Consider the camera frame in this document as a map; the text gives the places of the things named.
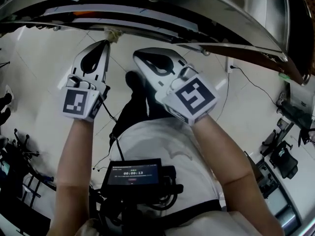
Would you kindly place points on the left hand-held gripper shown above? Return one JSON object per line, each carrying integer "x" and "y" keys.
{"x": 75, "y": 101}

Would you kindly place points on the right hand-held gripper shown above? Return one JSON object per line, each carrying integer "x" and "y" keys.
{"x": 194, "y": 96}

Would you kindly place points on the beige paper scrap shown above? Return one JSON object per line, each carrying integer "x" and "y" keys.
{"x": 112, "y": 36}

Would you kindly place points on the steel serving cart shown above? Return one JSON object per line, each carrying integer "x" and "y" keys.
{"x": 221, "y": 4}

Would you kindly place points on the person's right forearm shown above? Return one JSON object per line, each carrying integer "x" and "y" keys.
{"x": 221, "y": 156}

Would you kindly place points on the person's left forearm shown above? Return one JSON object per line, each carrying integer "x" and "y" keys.
{"x": 73, "y": 161}

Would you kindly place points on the person's black shoe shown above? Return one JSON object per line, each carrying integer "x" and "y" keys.
{"x": 134, "y": 80}

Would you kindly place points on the person's black trouser leg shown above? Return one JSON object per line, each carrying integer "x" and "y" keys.
{"x": 133, "y": 112}

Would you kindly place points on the white power strip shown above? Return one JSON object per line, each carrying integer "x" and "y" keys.
{"x": 230, "y": 66}

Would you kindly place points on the person's white shirt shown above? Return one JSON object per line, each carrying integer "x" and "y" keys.
{"x": 160, "y": 144}

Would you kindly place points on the black chest-mounted monitor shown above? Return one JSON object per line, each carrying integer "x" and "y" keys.
{"x": 134, "y": 173}

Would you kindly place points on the black mesh office chair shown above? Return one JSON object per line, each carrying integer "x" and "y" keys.
{"x": 285, "y": 161}

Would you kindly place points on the black chest mount rig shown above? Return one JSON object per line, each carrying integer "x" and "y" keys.
{"x": 113, "y": 217}

